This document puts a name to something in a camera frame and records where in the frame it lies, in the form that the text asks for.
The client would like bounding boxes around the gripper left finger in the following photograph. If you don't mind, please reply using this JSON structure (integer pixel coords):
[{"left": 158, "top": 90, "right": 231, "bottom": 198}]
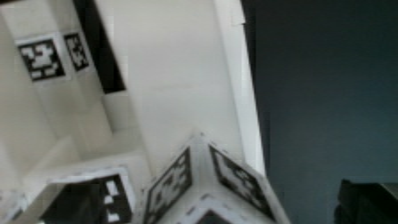
[{"left": 16, "top": 181, "right": 106, "bottom": 224}]

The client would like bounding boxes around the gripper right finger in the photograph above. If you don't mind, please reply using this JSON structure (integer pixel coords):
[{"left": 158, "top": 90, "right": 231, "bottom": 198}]
[{"left": 334, "top": 179, "right": 398, "bottom": 224}]

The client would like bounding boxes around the white tagged cube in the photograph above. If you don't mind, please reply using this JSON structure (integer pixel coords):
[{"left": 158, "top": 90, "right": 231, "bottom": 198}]
[{"left": 133, "top": 133, "right": 291, "bottom": 224}]

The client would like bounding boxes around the white chair leg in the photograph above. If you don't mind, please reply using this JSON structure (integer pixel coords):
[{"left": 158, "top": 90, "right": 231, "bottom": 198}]
[{"left": 0, "top": 0, "right": 112, "bottom": 157}]

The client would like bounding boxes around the white chair back frame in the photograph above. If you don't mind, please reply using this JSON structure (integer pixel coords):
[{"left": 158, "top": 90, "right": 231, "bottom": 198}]
[{"left": 0, "top": 0, "right": 268, "bottom": 224}]

